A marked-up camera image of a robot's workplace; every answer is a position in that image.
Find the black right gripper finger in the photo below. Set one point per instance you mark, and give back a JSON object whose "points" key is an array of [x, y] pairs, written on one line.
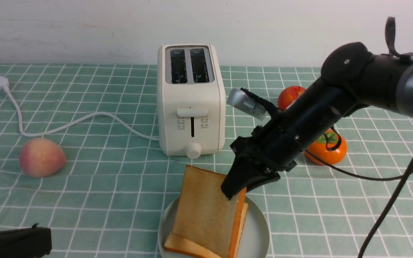
{"points": [[247, 174]]}

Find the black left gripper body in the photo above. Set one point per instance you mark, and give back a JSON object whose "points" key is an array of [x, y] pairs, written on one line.
{"points": [[32, 242]]}

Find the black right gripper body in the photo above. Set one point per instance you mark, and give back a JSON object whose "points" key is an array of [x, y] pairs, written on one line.
{"points": [[267, 151]]}

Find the toast slice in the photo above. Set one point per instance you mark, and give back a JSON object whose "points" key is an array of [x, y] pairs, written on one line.
{"points": [[204, 214], [180, 245]]}

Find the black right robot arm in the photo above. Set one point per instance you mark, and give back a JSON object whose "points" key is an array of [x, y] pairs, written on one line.
{"points": [[351, 78]]}

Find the red apple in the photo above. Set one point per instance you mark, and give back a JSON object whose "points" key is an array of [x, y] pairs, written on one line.
{"points": [[288, 96]]}

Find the light green plate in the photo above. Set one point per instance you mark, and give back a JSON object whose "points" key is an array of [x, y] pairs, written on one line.
{"points": [[255, 239]]}

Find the orange persimmon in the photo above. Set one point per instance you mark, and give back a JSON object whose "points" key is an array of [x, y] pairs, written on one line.
{"points": [[330, 147]]}

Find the pink peach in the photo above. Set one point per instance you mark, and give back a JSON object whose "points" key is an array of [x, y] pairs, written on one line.
{"points": [[41, 157]]}

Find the white toaster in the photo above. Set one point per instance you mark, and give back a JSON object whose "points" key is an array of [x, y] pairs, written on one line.
{"points": [[190, 100]]}

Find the green checkered tablecloth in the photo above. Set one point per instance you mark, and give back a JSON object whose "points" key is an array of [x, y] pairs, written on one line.
{"points": [[108, 199]]}

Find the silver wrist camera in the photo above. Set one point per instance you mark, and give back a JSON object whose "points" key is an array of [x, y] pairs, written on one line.
{"points": [[247, 104]]}

